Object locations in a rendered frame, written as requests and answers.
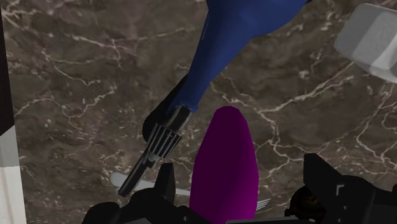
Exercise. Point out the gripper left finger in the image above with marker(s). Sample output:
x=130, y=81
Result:
x=164, y=186

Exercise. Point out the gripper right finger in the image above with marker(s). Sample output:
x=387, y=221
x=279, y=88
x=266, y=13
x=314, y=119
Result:
x=356, y=201

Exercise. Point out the purple oval object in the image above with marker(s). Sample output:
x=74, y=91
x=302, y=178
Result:
x=225, y=173

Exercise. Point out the blue hair dryer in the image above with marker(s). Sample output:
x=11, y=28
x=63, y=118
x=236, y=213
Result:
x=223, y=46

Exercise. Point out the white rectangular block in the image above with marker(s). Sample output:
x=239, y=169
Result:
x=369, y=40

